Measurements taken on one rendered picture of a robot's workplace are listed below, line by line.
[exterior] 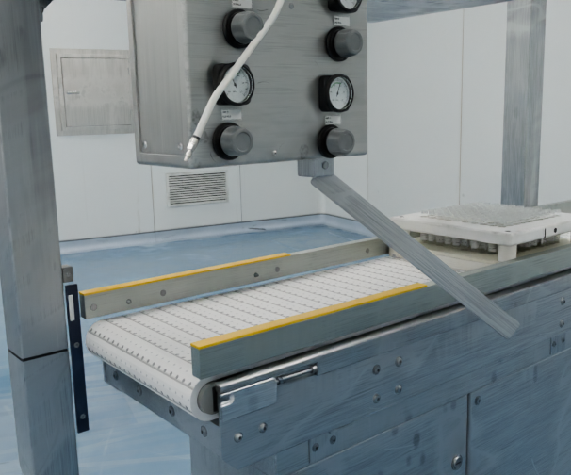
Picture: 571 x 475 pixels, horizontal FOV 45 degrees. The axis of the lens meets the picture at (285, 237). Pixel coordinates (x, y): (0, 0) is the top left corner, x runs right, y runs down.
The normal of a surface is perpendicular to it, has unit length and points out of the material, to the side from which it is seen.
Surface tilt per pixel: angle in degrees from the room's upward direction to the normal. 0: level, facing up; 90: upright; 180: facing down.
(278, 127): 90
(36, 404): 90
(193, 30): 90
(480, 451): 90
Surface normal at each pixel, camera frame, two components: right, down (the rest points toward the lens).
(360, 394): 0.63, 0.12
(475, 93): -0.87, 0.11
